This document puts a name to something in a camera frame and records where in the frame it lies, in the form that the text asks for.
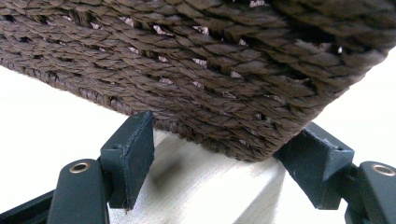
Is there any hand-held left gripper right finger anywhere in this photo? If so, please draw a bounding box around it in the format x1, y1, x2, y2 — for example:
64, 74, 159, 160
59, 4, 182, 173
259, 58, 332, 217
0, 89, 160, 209
273, 121, 356, 210

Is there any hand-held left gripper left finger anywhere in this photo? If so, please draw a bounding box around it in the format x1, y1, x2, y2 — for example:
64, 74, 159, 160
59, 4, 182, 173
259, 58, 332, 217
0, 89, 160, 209
100, 110, 156, 211

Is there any brown woven basket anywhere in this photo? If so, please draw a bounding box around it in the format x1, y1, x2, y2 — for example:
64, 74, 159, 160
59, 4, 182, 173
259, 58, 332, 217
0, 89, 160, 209
0, 0, 396, 163

